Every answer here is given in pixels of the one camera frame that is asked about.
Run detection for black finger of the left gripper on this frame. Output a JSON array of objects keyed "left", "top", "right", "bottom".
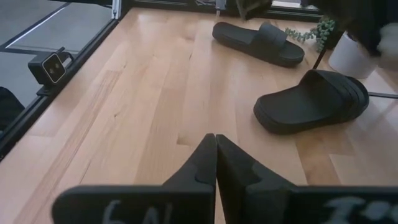
[
  {"left": 253, "top": 0, "right": 273, "bottom": 17},
  {"left": 235, "top": 0, "right": 254, "bottom": 20}
]

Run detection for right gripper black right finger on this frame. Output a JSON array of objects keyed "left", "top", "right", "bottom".
[{"left": 216, "top": 134, "right": 398, "bottom": 224}]

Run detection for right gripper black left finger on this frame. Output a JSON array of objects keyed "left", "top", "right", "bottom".
[{"left": 52, "top": 133, "right": 218, "bottom": 224}]

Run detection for black slide sandal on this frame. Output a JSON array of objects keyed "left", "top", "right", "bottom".
[
  {"left": 253, "top": 68, "right": 370, "bottom": 135},
  {"left": 212, "top": 21, "right": 305, "bottom": 68}
]

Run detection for small trailing succulent plant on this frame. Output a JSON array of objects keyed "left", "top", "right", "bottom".
[{"left": 285, "top": 17, "right": 337, "bottom": 52}]

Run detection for aloe plant in white pot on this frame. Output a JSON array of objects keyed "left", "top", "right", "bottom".
[{"left": 310, "top": 0, "right": 398, "bottom": 79}]

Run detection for black aluminium frame rails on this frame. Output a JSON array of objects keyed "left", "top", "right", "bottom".
[{"left": 124, "top": 0, "right": 323, "bottom": 22}]

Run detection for silver metal bracket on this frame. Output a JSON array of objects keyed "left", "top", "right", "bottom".
[{"left": 111, "top": 0, "right": 123, "bottom": 20}]

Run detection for black front frame bar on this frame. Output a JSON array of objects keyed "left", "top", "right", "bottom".
[{"left": 0, "top": 0, "right": 125, "bottom": 160}]

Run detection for small black table camera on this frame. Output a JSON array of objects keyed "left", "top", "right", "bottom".
[{"left": 27, "top": 46, "right": 75, "bottom": 96}]

